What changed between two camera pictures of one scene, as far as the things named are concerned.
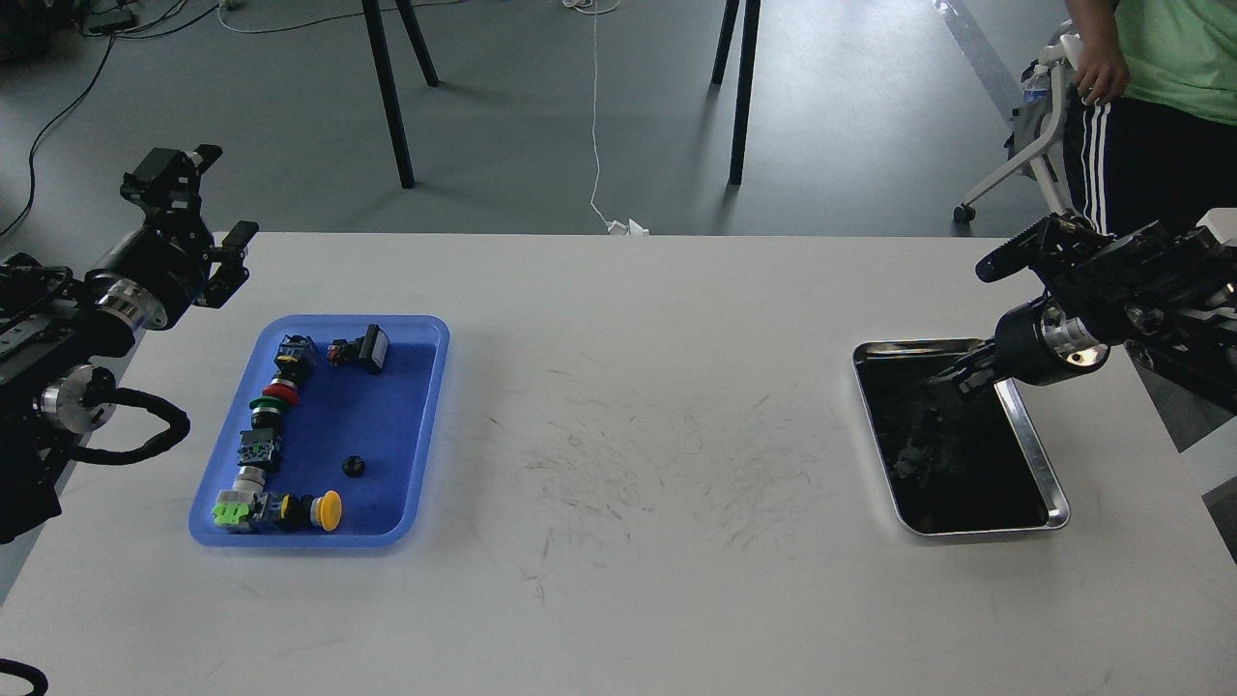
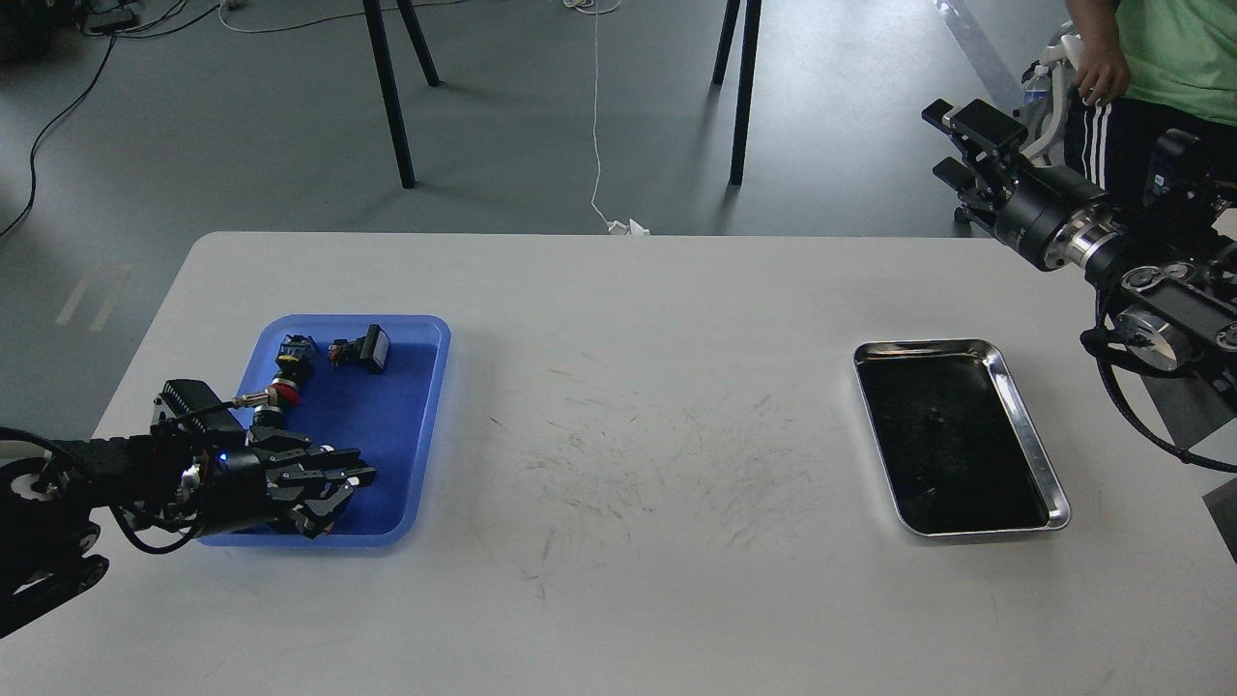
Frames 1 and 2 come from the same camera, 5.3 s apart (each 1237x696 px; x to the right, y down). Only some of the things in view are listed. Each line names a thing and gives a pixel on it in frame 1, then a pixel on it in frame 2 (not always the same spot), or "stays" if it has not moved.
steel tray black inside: x=955 y=461 stays
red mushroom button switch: x=297 y=359 stays
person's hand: x=1105 y=71 stays
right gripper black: x=1034 y=343 to x=1038 y=202
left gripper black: x=152 y=275 to x=231 y=494
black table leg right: x=750 y=36 stays
